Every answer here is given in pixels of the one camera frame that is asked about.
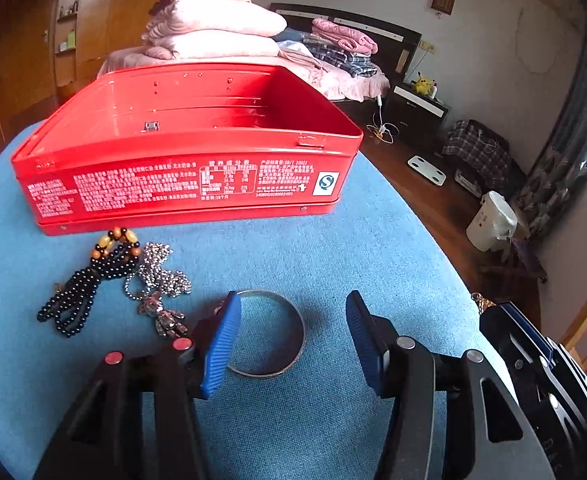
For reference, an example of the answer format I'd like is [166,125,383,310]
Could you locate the brown bead necklace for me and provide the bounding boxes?
[470,291,497,316]

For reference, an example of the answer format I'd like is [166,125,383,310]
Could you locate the plaid bag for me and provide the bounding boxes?
[442,119,511,193]

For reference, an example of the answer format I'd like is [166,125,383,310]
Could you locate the dark bead necklace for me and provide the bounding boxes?
[36,226,141,338]

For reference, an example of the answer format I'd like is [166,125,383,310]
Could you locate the silver chain necklace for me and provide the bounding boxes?
[124,241,194,338]

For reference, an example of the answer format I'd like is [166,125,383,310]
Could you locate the wide silver bangle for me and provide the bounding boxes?
[220,289,307,379]

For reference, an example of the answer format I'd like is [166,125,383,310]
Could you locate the white wall cable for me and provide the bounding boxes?
[516,7,569,78]

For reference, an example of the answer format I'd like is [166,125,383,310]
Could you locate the pink bedspread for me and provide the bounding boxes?
[97,46,391,103]

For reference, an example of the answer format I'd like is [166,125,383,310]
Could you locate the dark nightstand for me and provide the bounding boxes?
[381,84,450,153]

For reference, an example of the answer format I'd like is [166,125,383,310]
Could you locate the red tin box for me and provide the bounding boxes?
[10,62,364,237]

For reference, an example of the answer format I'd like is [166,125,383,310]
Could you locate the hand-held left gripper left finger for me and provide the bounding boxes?
[33,290,242,480]

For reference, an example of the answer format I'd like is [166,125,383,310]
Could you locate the white trash bin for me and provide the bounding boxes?
[466,191,518,252]

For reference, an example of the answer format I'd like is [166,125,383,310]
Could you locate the folded pink blanket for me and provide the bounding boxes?
[312,17,378,56]

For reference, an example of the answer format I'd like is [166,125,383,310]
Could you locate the white bathroom scale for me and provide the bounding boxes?
[407,155,447,187]

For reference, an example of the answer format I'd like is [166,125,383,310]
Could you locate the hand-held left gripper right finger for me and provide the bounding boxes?
[346,290,554,480]

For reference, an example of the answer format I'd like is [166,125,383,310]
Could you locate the yellow plush toy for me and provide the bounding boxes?
[412,72,437,97]

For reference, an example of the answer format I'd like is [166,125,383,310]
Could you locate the folded plaid clothes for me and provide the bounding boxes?
[301,35,379,79]

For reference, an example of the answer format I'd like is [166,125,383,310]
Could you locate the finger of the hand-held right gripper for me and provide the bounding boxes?
[479,301,557,391]

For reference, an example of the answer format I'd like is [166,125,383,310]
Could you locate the patterned grey curtain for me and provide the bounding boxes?
[511,10,587,241]

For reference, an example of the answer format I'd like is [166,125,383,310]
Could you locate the dark wooden bed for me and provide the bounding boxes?
[269,2,423,116]

